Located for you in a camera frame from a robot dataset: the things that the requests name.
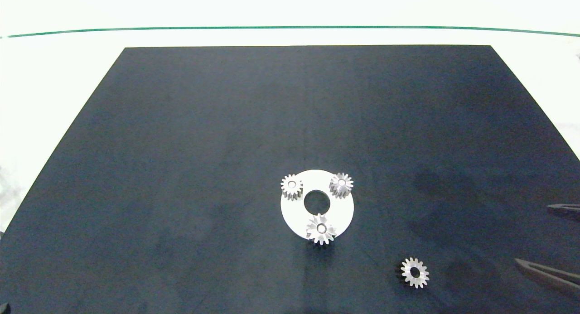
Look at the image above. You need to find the round white plate with pins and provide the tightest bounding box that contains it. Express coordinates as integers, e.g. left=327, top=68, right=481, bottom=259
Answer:
left=280, top=169, right=355, bottom=239

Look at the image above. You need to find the dark rectangular mat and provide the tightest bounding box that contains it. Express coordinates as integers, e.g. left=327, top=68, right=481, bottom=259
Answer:
left=0, top=45, right=580, bottom=314

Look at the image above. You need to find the small steel gear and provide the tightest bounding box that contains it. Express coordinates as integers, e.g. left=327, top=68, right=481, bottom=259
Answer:
left=399, top=257, right=430, bottom=289
left=280, top=174, right=304, bottom=201
left=329, top=172, right=354, bottom=198

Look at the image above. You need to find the larger steel gear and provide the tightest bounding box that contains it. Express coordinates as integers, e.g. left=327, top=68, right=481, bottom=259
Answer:
left=306, top=213, right=337, bottom=246

